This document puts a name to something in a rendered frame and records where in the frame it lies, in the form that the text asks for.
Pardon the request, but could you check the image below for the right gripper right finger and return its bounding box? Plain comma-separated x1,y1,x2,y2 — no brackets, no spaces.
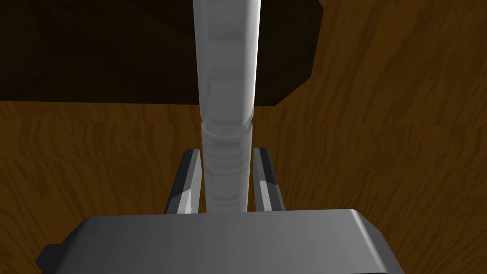
252,147,286,212

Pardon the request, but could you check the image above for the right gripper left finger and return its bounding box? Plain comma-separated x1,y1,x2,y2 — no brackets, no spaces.
164,148,202,215

